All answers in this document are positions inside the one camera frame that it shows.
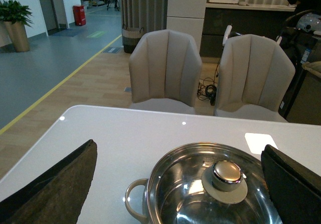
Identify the beige chair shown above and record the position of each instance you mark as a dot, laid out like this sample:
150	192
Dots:
165	69
254	75

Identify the black baby stroller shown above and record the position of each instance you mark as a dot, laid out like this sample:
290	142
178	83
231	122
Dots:
300	39

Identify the potted green plant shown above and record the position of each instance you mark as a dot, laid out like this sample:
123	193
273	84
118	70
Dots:
15	17

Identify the woven laundry basket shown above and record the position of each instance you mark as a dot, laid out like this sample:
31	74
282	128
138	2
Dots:
131	37

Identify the white cabinet column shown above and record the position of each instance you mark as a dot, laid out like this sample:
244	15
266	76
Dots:
187	16

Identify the beige chair on right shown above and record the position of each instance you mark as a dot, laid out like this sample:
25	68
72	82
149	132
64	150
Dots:
254	75

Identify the beige chair on left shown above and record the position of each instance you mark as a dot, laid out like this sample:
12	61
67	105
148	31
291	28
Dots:
165	69

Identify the red bin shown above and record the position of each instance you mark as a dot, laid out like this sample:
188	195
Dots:
79	15

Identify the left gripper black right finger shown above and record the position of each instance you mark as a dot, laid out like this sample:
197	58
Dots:
293	188

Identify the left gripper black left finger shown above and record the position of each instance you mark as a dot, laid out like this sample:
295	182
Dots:
57	195

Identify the glass pot lid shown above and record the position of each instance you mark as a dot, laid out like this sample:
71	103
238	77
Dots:
220	183

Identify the grey electric cooking pot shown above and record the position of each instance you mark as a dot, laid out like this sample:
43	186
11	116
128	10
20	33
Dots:
190	199

